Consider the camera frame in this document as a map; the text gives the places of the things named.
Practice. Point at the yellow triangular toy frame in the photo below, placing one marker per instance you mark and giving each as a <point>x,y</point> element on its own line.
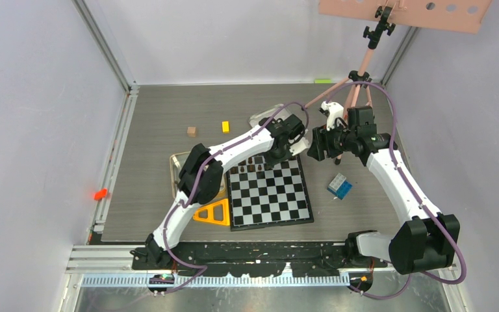
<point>216,213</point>

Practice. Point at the small wooden block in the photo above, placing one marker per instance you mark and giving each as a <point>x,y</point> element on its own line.
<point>192,132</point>

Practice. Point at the tin lid with bears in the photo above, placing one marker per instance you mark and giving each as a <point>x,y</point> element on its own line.
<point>279,112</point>

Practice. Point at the small yellow block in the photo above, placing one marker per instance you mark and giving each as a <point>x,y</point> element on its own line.
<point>225,127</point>

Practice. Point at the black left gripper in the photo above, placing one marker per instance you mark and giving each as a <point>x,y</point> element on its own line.
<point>271,162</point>

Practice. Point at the black white folding chessboard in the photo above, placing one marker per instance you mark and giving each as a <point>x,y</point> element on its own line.
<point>270,197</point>

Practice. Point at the pink tripod music stand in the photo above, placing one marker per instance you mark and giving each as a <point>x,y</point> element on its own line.
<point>457,16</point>

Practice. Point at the red orange block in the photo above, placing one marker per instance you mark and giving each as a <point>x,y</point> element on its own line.
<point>99,195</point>

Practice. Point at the gold tin box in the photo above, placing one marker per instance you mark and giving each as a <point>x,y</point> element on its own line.
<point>176,161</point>

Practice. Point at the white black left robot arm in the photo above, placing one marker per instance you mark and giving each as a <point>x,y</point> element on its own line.
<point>278,139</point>

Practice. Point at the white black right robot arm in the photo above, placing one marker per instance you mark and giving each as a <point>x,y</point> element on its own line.
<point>427,238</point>

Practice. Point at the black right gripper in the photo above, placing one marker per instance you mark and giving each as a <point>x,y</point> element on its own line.
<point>321,139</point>

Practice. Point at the small green block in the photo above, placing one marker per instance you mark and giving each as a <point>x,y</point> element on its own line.
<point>322,81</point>

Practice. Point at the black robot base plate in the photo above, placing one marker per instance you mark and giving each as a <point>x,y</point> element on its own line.
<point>255,259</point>

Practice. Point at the blue white lego block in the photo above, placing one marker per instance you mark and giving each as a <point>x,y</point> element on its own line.
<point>339,186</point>

